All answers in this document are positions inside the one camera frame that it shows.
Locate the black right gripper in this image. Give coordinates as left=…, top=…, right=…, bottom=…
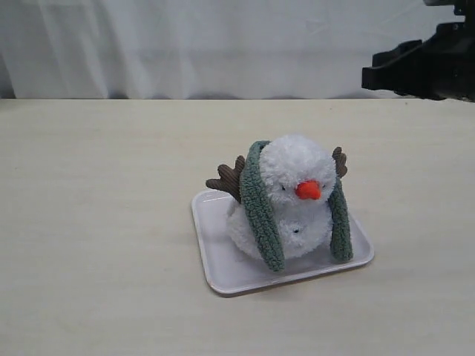
left=361, top=39, right=441, bottom=99

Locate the white plush snowman toy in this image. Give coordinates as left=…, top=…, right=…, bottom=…
left=206, top=133, right=348, bottom=264

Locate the green fleece scarf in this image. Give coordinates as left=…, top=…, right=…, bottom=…
left=238, top=140, right=354, bottom=274

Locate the white rectangular plastic tray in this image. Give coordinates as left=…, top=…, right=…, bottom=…
left=191, top=189, right=375, bottom=296

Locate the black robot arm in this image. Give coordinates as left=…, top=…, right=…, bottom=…
left=361, top=1, right=474, bottom=102

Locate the white backdrop curtain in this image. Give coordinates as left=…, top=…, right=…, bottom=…
left=1, top=0, right=456, bottom=99

